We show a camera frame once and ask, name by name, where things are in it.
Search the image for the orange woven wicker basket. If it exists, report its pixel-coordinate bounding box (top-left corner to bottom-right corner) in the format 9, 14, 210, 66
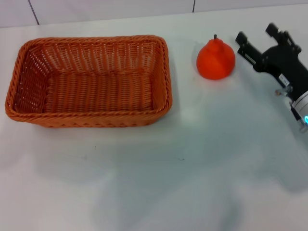
4, 35, 173, 128

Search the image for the orange toy pear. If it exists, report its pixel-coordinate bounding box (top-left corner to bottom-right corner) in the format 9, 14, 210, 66
196, 34, 236, 80

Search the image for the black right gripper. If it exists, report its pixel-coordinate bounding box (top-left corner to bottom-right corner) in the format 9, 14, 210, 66
235, 22, 308, 99

